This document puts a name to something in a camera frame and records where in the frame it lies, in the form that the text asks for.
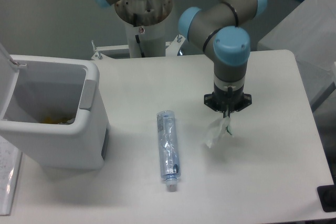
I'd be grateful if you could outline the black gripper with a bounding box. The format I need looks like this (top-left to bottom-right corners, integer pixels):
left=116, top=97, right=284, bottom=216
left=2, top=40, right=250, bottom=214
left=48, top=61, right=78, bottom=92
left=204, top=83, right=252, bottom=118

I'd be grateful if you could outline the clear plastic bag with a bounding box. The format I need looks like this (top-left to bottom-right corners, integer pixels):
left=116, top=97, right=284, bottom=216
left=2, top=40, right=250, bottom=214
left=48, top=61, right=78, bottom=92
left=203, top=116, right=234, bottom=148

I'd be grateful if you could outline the crushed clear plastic bottle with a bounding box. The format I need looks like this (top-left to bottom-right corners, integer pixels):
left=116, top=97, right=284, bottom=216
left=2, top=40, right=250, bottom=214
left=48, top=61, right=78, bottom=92
left=156, top=110, right=181, bottom=192

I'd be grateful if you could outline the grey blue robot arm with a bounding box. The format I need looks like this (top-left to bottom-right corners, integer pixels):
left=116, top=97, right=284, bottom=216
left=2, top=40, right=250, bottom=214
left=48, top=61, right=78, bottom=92
left=95, top=0, right=267, bottom=118

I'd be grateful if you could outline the white open trash can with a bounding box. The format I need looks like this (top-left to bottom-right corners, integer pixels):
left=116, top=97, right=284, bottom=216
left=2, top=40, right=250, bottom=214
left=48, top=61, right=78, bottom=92
left=1, top=48, right=109, bottom=169

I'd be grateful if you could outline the yellow trash inside can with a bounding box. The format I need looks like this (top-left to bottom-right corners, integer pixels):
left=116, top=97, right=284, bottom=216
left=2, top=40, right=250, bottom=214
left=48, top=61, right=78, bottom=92
left=41, top=115, right=75, bottom=125

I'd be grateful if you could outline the black device table corner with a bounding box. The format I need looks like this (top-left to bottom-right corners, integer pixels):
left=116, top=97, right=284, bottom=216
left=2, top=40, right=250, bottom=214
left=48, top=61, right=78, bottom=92
left=317, top=185, right=335, bottom=212

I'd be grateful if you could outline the laminated paper sheet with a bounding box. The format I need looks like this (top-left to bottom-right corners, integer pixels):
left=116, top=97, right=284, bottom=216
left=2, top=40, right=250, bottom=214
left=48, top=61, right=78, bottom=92
left=0, top=137, right=22, bottom=216

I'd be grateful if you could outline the white table clamp bracket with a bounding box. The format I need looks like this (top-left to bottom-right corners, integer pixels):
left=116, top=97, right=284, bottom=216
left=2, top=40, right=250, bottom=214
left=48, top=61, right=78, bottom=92
left=90, top=34, right=187, bottom=61

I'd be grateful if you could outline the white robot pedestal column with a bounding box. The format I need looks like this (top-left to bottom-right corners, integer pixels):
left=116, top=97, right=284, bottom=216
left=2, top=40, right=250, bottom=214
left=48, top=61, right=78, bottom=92
left=114, top=0, right=173, bottom=58

